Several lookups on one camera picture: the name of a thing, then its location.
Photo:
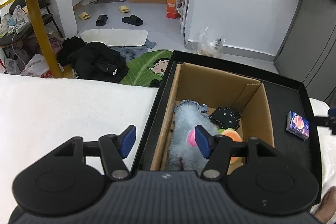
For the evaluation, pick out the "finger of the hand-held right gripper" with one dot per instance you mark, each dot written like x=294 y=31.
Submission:
x=326 y=121

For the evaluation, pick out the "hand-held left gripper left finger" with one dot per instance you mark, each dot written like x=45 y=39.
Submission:
x=127 y=141

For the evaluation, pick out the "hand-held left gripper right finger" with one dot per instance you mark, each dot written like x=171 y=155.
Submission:
x=202 y=141

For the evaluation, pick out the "grey fluffy plush toy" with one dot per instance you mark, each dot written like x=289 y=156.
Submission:
x=183 y=129

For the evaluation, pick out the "blue printed tissue pack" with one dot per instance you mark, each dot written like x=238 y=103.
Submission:
x=298 y=125

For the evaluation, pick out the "burger plush toy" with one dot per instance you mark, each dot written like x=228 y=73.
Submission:
x=232 y=134

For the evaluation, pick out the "black dotted plush toy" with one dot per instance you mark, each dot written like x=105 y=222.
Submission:
x=227 y=117

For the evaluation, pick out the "blue fuzzy cloth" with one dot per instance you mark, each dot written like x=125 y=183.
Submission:
x=195 y=106

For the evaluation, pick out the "black shallow tray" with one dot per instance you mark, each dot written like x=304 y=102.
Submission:
x=286 y=98

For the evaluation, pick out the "grey metal cabinet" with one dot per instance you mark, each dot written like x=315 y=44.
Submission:
x=307 y=56

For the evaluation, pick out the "white blanket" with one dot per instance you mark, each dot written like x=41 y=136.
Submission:
x=65 y=108

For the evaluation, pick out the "green leaf rug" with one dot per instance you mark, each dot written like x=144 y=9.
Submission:
x=144 y=67

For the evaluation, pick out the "black jacket pile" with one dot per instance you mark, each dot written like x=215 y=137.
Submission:
x=97 y=61

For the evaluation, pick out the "person's leg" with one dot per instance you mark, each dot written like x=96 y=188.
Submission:
x=326 y=208

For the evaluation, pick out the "grey fluffy rug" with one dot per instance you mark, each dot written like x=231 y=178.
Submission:
x=131 y=52

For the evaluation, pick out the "clear plastic bag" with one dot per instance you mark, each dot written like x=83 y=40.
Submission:
x=210 y=43

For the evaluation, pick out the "white floor mat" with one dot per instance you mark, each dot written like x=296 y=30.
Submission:
x=115 y=37

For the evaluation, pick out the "white plastic bag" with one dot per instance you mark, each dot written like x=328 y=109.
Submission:
x=39 y=67

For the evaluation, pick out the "black slipper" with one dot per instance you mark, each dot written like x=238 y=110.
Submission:
x=101 y=20
x=132 y=20

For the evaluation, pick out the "white shelf rack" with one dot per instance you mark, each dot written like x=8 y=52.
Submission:
x=186 y=14

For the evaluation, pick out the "yellow slipper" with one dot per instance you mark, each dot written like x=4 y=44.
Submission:
x=124 y=9
x=84 y=16

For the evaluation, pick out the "orange cardboard box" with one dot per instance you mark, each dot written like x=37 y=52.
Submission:
x=173 y=7

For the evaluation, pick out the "gold round table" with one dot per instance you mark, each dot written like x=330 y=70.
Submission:
x=39 y=29

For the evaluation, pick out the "cluttered black chair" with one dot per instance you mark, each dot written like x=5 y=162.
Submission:
x=18 y=32

